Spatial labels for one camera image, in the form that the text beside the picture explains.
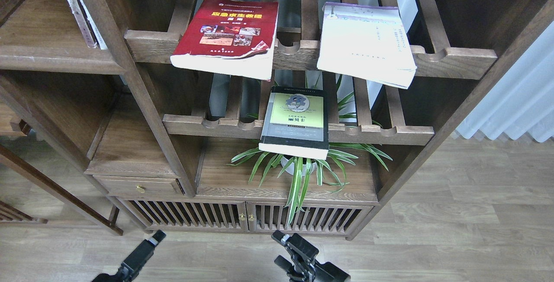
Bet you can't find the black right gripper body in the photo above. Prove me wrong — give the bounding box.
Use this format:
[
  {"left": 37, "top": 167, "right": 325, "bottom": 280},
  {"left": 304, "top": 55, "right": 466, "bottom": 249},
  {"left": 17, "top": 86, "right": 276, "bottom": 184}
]
[{"left": 274, "top": 254, "right": 351, "bottom": 282}]

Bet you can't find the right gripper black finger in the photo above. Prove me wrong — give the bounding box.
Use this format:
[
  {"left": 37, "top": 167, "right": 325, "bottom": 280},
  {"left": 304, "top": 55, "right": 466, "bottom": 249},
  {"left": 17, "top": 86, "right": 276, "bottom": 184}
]
[{"left": 271, "top": 230, "right": 319, "bottom": 266}]

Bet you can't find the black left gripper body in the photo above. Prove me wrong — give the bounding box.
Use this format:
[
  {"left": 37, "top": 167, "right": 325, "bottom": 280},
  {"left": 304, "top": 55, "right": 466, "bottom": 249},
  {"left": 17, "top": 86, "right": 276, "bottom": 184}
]
[{"left": 92, "top": 242, "right": 155, "bottom": 282}]

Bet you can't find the black yellow cover book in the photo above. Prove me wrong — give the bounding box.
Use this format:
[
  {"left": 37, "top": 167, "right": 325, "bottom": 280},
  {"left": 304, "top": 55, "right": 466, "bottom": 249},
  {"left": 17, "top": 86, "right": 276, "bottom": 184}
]
[{"left": 258, "top": 86, "right": 330, "bottom": 160}]

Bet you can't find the white purple cover book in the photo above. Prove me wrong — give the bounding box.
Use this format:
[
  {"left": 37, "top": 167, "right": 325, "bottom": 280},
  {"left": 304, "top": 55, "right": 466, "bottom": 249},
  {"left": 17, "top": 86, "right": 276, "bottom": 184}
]
[{"left": 317, "top": 2, "right": 417, "bottom": 89}]

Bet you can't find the green spider plant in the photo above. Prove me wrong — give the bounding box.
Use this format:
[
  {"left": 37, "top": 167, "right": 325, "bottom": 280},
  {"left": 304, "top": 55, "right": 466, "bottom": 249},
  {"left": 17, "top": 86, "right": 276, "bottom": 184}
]
[{"left": 229, "top": 74, "right": 393, "bottom": 227}]

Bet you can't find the white plant pot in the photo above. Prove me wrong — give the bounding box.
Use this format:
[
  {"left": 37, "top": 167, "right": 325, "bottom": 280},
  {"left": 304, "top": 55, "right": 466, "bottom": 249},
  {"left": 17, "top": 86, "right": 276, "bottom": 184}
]
[{"left": 280, "top": 156, "right": 317, "bottom": 177}]

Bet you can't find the dark wooden side furniture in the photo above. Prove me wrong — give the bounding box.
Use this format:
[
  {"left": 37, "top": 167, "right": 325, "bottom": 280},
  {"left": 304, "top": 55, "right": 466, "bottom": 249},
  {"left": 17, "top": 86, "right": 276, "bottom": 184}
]
[{"left": 1, "top": 103, "right": 123, "bottom": 235}]

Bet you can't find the dark wooden bookshelf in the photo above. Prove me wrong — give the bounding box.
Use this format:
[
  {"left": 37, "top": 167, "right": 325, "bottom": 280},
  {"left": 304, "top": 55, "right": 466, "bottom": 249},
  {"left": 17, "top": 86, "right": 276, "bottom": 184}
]
[{"left": 1, "top": 0, "right": 553, "bottom": 240}]

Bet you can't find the upright white book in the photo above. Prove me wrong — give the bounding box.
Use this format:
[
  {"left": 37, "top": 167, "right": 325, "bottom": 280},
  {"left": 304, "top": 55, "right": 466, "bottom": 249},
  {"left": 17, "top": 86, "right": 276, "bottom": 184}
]
[{"left": 79, "top": 0, "right": 108, "bottom": 50}]

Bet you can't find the red cover book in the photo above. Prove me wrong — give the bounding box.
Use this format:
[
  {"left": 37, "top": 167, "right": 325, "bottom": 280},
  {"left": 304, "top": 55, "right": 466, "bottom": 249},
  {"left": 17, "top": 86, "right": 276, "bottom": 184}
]
[{"left": 170, "top": 0, "right": 279, "bottom": 80}]

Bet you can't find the white pleated curtain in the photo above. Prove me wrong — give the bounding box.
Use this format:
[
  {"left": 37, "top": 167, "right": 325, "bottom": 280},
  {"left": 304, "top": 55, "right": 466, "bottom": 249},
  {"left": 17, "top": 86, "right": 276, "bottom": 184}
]
[{"left": 456, "top": 24, "right": 554, "bottom": 143}]

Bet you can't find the upright pale spine book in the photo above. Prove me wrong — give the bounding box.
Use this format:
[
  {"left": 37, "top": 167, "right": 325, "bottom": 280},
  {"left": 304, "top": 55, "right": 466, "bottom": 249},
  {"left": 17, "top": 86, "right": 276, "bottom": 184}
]
[{"left": 67, "top": 0, "right": 97, "bottom": 49}]

